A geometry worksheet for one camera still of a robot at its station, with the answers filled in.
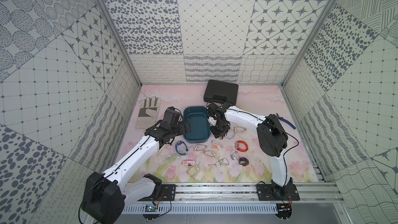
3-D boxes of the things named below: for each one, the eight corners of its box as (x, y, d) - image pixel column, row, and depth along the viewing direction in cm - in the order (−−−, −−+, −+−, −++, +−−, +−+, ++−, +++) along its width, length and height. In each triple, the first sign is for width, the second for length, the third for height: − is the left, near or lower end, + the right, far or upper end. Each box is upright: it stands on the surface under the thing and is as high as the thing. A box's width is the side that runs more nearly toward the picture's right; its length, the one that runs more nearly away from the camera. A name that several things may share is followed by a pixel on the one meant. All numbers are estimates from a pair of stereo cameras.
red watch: (235, 151, 89) (236, 149, 87) (234, 142, 93) (235, 140, 91) (247, 151, 89) (248, 149, 87) (245, 142, 93) (246, 140, 91)
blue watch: (175, 155, 88) (174, 153, 86) (176, 142, 93) (175, 141, 91) (187, 155, 88) (187, 153, 86) (188, 143, 93) (188, 141, 91)
